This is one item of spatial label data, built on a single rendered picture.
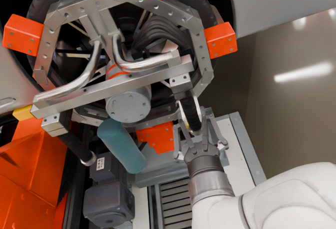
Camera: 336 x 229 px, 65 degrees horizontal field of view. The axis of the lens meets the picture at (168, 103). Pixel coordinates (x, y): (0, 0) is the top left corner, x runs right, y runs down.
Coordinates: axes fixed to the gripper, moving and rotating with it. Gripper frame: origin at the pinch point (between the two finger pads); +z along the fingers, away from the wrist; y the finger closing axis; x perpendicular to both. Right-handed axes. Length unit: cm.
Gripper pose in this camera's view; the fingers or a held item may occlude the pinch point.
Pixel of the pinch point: (190, 110)
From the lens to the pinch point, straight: 70.8
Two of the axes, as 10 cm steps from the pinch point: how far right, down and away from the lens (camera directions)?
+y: 9.5, -2.8, -1.2
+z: -1.2, -7.0, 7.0
